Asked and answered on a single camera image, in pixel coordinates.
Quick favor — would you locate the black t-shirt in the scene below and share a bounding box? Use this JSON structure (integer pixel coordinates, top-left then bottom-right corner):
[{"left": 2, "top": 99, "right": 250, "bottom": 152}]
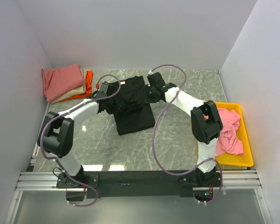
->
[{"left": 99, "top": 76, "right": 155, "bottom": 135}]

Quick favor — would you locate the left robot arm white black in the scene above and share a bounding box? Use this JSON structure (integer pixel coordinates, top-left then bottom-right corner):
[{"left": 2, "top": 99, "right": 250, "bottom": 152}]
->
[{"left": 37, "top": 82, "right": 121, "bottom": 188}]

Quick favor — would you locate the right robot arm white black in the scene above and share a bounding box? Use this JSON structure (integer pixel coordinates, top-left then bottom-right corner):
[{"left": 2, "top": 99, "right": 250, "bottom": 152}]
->
[{"left": 147, "top": 72, "right": 223, "bottom": 186}]

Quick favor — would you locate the folded orange t-shirt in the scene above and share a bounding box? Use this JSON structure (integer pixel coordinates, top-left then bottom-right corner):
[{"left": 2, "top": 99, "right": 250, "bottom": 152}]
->
[{"left": 60, "top": 70, "right": 93, "bottom": 102}]

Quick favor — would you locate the folded beige t-shirt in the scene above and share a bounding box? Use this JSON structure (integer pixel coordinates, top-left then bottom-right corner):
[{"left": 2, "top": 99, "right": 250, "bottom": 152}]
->
[{"left": 53, "top": 69, "right": 87, "bottom": 103}]

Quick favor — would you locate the folded pink t-shirt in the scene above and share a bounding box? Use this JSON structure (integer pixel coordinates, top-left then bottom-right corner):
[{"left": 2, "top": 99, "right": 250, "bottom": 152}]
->
[{"left": 42, "top": 64, "right": 85, "bottom": 103}]

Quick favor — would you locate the crumpled pink t-shirt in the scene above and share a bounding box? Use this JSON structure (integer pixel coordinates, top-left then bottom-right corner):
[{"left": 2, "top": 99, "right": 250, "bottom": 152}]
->
[{"left": 216, "top": 108, "right": 244, "bottom": 156}]

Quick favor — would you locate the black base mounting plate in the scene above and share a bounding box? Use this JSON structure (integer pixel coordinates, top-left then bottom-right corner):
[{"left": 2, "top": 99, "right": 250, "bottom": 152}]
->
[{"left": 56, "top": 169, "right": 222, "bottom": 201}]

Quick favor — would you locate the yellow plastic bin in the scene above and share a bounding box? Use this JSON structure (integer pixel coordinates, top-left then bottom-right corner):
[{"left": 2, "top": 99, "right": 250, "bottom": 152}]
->
[{"left": 216, "top": 102, "right": 254, "bottom": 167}]

